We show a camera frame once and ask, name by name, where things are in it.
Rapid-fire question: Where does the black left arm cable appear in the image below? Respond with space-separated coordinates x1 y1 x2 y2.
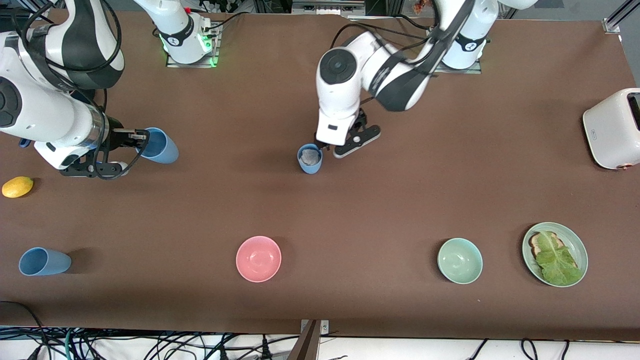
330 20 436 56

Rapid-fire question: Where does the mint green bowl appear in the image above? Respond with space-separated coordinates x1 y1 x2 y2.
437 237 484 285

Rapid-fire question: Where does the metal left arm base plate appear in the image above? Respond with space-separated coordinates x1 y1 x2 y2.
430 55 483 75

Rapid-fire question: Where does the blue cup holding paper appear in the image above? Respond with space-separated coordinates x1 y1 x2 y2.
297 143 324 175

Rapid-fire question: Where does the grey metal box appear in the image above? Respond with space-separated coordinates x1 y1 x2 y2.
292 0 366 16

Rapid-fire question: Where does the aluminium frame profile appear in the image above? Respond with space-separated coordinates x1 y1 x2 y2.
602 0 640 35

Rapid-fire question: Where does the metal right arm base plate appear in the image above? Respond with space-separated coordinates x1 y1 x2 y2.
166 20 222 69

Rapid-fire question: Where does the mint green plate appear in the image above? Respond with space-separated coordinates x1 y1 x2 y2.
522 222 589 288

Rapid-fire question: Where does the pink bowl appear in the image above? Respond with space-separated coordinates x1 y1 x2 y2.
235 235 282 283

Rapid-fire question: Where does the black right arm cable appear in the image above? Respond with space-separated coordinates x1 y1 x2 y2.
15 0 151 181

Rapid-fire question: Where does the green lettuce leaf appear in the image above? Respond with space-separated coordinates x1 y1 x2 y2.
535 231 583 287

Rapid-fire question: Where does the white toaster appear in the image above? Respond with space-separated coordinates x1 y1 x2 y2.
583 88 640 171

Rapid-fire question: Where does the toast bread slice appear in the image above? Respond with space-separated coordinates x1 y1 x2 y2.
529 231 578 271

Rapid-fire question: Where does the yellow lemon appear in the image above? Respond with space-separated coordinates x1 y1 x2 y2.
1 176 35 199

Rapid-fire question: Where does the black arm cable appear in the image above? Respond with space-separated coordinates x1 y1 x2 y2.
330 20 436 56
15 0 151 181

